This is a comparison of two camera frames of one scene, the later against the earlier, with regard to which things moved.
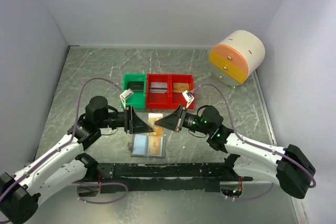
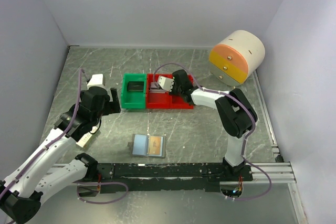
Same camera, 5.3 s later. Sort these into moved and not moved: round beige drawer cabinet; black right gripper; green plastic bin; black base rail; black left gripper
Moved: black left gripper; black right gripper
Not moved: green plastic bin; round beige drawer cabinet; black base rail
